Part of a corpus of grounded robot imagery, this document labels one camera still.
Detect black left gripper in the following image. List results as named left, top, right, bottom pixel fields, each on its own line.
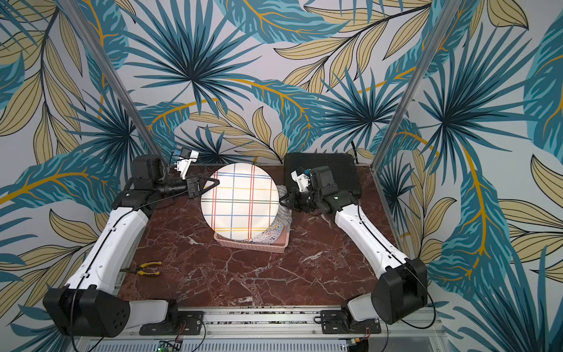
left=153, top=172, right=219, bottom=199

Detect grey striped microfibre cloth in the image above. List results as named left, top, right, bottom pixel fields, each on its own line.
left=275, top=185, right=293, bottom=227

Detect white plate with coloured stripes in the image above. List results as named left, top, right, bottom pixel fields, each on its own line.
left=200, top=163, right=279, bottom=242

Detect white plate with colourful squiggles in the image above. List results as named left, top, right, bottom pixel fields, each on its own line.
left=249, top=220, right=289, bottom=244

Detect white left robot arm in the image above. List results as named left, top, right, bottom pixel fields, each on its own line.
left=43, top=148, right=219, bottom=338

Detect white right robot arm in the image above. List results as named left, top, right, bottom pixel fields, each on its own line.
left=280, top=166, right=429, bottom=325

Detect black plastic tool case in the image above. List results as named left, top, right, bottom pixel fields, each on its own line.
left=283, top=152, right=363, bottom=199

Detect pink perforated plastic basket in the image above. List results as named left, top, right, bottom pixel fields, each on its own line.
left=213, top=227, right=290, bottom=254

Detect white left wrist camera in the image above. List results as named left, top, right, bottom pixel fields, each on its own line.
left=174, top=148, right=199, bottom=180

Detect aluminium corner post left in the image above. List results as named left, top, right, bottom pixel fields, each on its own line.
left=60, top=0, right=163, bottom=157

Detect aluminium corner post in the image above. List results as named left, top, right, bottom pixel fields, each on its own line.
left=60, top=0, right=163, bottom=157
left=371, top=0, right=461, bottom=176

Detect yellow handled pliers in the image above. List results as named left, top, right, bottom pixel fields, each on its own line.
left=120, top=261, right=163, bottom=277

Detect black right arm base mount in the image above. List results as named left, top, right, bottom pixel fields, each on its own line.
left=314, top=309, right=382, bottom=335

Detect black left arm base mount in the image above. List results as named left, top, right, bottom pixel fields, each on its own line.
left=139, top=311, right=204, bottom=336

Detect aluminium corner post right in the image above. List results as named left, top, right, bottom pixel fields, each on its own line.
left=371, top=0, right=461, bottom=176

